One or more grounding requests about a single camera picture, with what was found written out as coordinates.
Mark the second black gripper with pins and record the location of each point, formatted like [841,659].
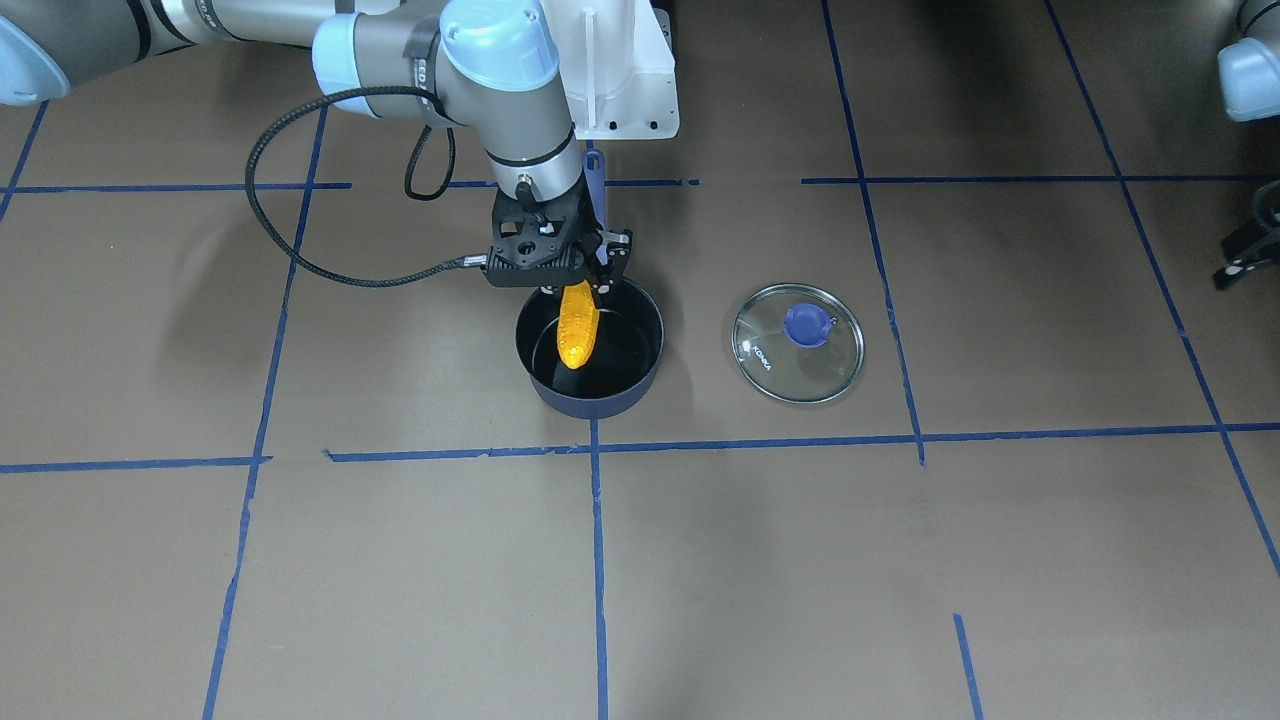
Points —
[1250,245]

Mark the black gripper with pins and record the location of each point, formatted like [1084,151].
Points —
[614,251]

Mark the yellow corn cob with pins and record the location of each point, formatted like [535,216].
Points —
[577,325]

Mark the glass pot lid blue knob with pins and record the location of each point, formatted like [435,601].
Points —
[798,343]

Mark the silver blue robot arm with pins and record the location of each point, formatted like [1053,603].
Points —
[491,66]

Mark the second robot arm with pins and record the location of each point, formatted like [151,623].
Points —
[1249,79]

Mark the dark blue saucepan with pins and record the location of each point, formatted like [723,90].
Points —
[630,342]

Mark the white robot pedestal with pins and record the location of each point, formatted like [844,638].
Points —
[617,61]

